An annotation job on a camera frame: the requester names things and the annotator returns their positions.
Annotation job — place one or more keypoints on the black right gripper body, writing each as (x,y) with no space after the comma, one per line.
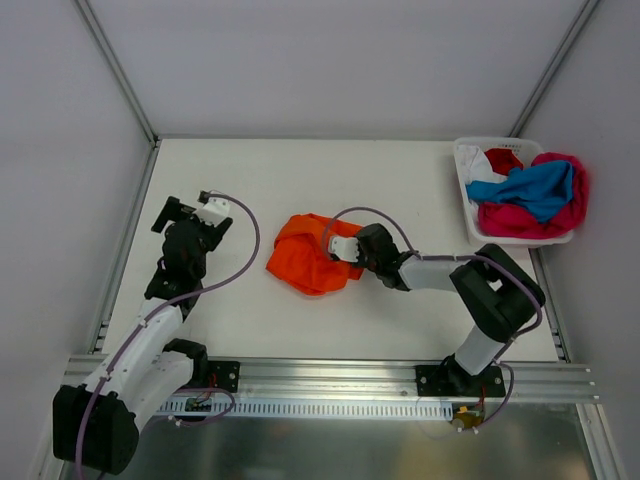
(362,248)

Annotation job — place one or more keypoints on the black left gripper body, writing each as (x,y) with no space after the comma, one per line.
(189,218)

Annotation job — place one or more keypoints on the orange t shirt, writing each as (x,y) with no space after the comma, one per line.
(299,260)

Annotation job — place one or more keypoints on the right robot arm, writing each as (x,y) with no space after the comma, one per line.
(499,295)

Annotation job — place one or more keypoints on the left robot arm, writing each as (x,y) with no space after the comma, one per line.
(97,424)

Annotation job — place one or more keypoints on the magenta pink t shirt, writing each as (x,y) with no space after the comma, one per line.
(513,221)

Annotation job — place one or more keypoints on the white t shirt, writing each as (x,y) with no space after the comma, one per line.
(473,165)

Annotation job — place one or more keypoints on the red t shirt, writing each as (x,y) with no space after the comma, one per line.
(503,160)

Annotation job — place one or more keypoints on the blue t shirt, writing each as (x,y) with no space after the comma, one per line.
(543,189)

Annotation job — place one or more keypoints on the white plastic laundry basket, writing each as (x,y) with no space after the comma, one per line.
(526,151)

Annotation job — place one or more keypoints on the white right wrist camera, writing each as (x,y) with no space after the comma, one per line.
(344,249)

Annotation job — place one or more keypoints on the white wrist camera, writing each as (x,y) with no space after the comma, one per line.
(213,209)
(344,249)

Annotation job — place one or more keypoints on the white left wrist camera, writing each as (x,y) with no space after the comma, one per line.
(213,209)

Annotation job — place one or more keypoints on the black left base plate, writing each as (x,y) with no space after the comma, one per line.
(219,374)

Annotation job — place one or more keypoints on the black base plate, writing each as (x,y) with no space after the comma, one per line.
(454,382)
(219,374)

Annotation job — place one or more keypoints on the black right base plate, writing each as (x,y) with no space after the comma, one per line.
(454,382)

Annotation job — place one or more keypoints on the white slotted cable duct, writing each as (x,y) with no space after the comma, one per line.
(188,407)

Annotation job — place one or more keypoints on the aluminium frame post left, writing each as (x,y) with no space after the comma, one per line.
(103,44)

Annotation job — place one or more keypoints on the aluminium frame post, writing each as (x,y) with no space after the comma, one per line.
(583,17)
(103,44)

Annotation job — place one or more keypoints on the aluminium frame post right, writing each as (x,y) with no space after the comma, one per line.
(583,17)

